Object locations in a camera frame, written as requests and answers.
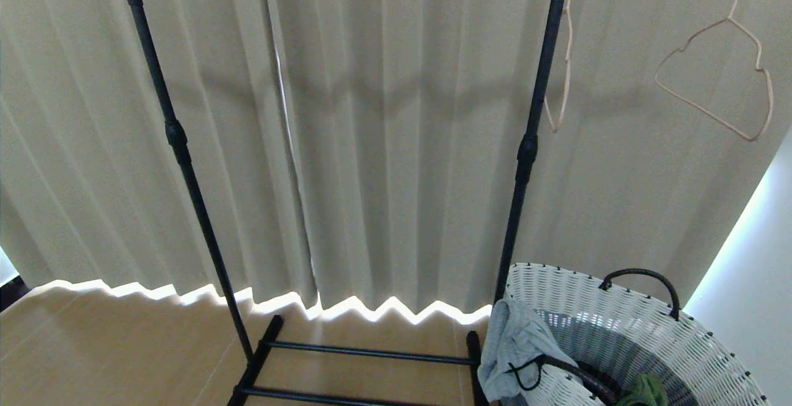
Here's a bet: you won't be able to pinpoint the white laundry basket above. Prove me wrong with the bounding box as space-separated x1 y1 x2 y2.
503 262 768 406

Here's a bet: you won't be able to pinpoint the pink clothes hanger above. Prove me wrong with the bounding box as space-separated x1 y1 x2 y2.
654 0 775 142
543 0 577 134

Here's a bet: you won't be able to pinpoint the pale grey shorts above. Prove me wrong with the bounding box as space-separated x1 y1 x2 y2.
477 298 586 406

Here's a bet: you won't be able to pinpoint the green long-sleeved shirt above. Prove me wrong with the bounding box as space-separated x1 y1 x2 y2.
615 373 669 406

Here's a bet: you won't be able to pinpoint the black clothes rack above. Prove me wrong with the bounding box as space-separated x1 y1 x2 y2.
0 0 777 406

